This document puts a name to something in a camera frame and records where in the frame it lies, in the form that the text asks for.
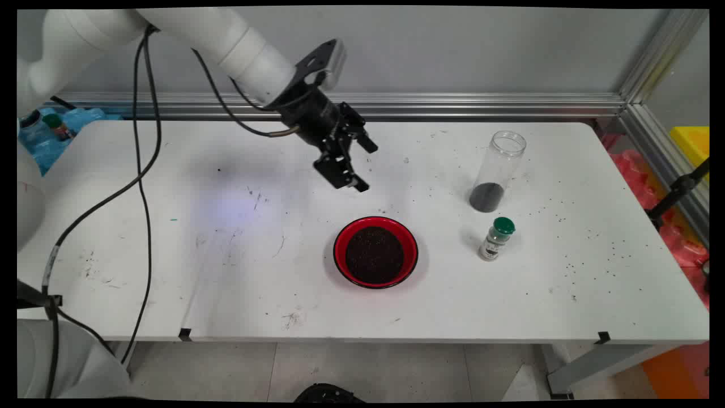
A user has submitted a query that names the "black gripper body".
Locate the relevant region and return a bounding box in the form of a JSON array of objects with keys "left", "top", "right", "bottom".
[{"left": 278, "top": 85, "right": 352, "bottom": 149}]

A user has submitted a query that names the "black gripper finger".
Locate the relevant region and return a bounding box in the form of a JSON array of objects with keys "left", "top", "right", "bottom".
[
  {"left": 340, "top": 102, "right": 379, "bottom": 155},
  {"left": 313, "top": 135, "right": 370, "bottom": 193}
]

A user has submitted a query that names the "clear plastic jar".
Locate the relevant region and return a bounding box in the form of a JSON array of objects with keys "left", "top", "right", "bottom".
[{"left": 469, "top": 130, "right": 527, "bottom": 214}]

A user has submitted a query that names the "red bowl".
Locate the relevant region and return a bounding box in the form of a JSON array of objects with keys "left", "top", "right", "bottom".
[{"left": 332, "top": 216, "right": 419, "bottom": 290}]

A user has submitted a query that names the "black seeds heap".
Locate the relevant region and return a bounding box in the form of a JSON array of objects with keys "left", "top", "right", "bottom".
[{"left": 345, "top": 227, "right": 405, "bottom": 284}]

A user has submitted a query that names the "green capped spice bottle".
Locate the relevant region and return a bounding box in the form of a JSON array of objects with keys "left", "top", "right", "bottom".
[{"left": 479, "top": 216, "right": 516, "bottom": 262}]

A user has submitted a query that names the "black round floor object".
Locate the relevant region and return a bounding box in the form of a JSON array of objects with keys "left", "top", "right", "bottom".
[{"left": 293, "top": 384, "right": 366, "bottom": 403}]

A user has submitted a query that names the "green capped red label bottle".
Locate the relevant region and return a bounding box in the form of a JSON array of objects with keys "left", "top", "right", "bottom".
[{"left": 42, "top": 113, "right": 74, "bottom": 141}]

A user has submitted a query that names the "pink plastic bag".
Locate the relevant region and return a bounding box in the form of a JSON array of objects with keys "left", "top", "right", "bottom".
[{"left": 600, "top": 133, "right": 710, "bottom": 309}]

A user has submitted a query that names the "clear bottle with dark cap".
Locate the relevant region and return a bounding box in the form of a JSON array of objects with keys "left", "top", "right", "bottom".
[{"left": 18, "top": 110, "right": 46, "bottom": 148}]

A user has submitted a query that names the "black stand pole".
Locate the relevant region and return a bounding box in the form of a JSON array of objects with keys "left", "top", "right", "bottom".
[{"left": 646, "top": 159, "right": 710, "bottom": 230}]

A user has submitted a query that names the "yellow foam block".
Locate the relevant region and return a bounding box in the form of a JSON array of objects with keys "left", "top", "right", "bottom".
[{"left": 670, "top": 126, "right": 710, "bottom": 182}]

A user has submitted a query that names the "orange foam floor mat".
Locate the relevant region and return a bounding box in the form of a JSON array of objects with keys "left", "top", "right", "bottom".
[{"left": 640, "top": 343, "right": 710, "bottom": 399}]

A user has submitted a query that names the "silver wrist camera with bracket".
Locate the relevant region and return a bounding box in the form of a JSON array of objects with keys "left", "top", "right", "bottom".
[{"left": 295, "top": 39, "right": 347, "bottom": 91}]

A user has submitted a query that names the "long aluminium frame rail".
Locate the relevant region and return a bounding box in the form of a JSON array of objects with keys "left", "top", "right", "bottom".
[{"left": 45, "top": 92, "right": 629, "bottom": 122}]

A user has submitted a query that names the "black camera cable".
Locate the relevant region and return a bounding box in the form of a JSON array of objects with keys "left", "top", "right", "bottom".
[{"left": 116, "top": 25, "right": 318, "bottom": 366}]

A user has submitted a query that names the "short aluminium frame rail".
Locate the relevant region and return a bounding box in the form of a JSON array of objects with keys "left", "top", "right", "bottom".
[{"left": 620, "top": 104, "right": 710, "bottom": 245}]

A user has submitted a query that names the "aluminium frame post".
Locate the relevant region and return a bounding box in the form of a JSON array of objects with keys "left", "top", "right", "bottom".
[{"left": 617, "top": 8, "right": 710, "bottom": 105}]

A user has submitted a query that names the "black velcro cable strap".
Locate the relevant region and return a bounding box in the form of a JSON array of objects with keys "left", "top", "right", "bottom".
[{"left": 17, "top": 280, "right": 63, "bottom": 309}]

